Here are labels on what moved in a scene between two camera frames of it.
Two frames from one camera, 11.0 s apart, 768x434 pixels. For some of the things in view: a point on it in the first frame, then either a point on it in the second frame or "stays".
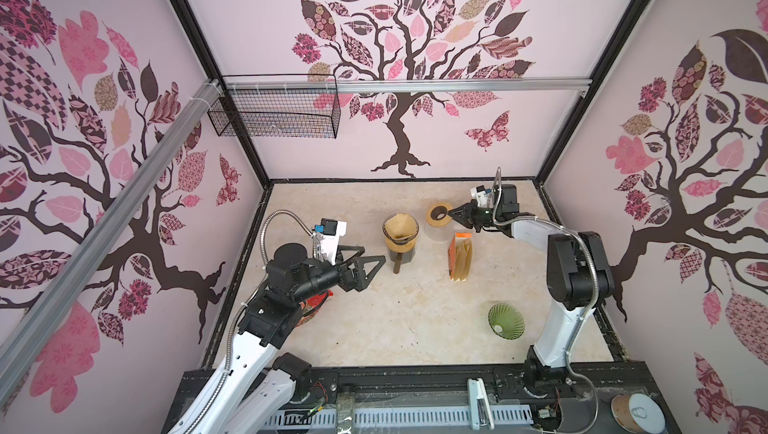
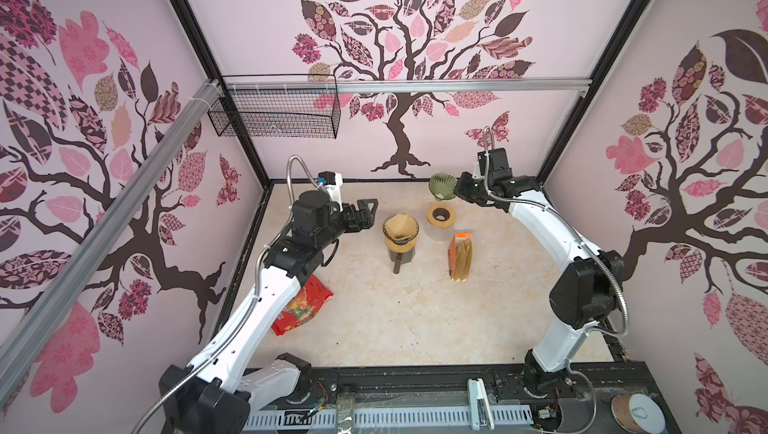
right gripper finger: [463, 212] -> [468, 187]
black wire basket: [278, 106] stays
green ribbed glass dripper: [506, 321] -> [442, 186]
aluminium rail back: [332, 86] stays
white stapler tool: [480, 412] stays
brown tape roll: [638, 414] stays
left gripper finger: [364, 280] -> [365, 223]
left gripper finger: [339, 259] -> [364, 206]
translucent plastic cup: [438, 234] stays
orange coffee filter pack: [460, 257] stays
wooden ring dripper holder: [397, 248] stays
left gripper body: [345, 280] -> [347, 221]
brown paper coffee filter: [401, 225] stays
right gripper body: [484, 217] -> [482, 195]
